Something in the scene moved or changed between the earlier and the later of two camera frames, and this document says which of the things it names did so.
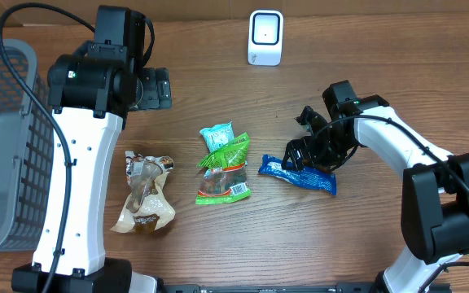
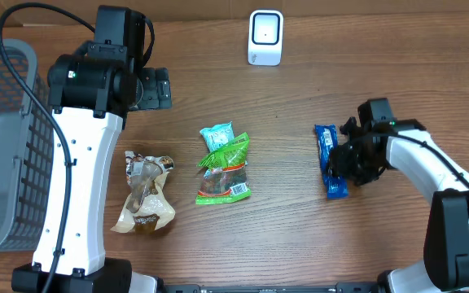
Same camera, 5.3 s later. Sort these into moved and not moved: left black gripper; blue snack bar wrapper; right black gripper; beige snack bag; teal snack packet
Moved: blue snack bar wrapper; right black gripper
Not moved: left black gripper; teal snack packet; beige snack bag
